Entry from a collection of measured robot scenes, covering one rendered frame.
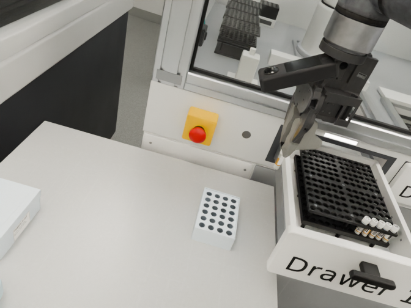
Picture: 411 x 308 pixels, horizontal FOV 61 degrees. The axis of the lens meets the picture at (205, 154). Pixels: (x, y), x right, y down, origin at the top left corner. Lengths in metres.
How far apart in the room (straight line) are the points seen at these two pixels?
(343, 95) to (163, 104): 0.44
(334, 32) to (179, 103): 0.42
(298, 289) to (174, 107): 0.77
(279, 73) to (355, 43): 0.11
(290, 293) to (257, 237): 0.56
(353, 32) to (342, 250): 0.33
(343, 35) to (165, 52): 0.41
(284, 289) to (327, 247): 0.70
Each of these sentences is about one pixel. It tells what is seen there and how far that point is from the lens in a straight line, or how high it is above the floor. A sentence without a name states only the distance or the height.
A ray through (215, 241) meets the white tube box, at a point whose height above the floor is 0.78.
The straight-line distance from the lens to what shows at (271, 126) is 0.85.
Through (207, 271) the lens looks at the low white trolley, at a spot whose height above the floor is 0.76.
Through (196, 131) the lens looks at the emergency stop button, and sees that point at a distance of 0.79.
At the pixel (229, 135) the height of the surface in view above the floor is 0.86.
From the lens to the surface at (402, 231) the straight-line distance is 0.80.
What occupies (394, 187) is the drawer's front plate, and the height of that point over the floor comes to 0.86.
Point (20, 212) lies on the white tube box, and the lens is 0.68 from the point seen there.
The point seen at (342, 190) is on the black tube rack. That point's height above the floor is 0.90.
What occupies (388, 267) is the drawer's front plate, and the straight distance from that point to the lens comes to 0.67.
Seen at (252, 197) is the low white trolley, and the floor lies 0.76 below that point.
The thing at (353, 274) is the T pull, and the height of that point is 0.91.
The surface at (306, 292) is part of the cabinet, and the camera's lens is 1.31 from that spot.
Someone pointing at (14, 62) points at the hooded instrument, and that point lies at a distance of 0.97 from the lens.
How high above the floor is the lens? 1.31
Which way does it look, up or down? 36 degrees down
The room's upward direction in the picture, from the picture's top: 17 degrees clockwise
